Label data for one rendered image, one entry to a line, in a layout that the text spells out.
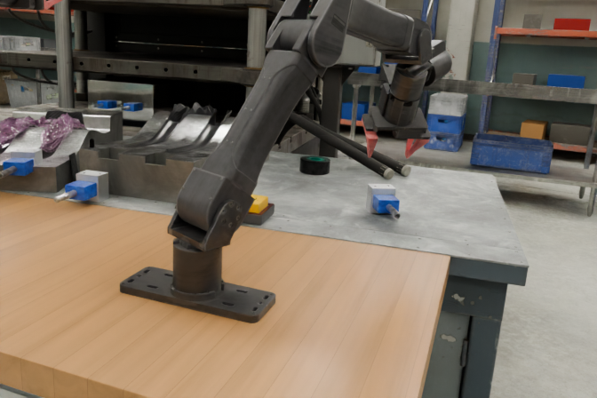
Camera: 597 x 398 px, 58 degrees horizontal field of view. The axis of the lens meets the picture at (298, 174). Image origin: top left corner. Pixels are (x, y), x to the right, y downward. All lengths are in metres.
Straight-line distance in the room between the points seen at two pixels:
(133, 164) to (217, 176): 0.49
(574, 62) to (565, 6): 0.68
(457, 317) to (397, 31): 0.52
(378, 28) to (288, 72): 0.20
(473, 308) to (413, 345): 0.39
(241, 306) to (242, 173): 0.16
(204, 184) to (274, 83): 0.16
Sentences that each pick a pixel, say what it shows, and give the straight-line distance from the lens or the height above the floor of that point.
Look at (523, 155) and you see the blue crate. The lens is 4.62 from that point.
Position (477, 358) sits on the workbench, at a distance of 1.08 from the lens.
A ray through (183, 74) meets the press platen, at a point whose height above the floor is 1.00.
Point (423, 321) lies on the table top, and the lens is 0.72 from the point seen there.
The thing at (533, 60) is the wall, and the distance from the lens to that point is 7.49.
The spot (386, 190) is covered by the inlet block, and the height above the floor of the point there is 0.85.
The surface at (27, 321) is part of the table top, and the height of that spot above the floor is 0.80.
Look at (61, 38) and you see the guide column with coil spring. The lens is 2.18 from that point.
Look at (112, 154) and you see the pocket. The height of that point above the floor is 0.88.
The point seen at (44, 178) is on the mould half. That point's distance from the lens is 1.23.
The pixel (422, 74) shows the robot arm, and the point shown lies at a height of 1.09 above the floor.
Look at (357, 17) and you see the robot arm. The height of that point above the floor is 1.17.
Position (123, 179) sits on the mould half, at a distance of 1.17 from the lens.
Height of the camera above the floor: 1.12
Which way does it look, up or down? 13 degrees down
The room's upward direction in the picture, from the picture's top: 3 degrees clockwise
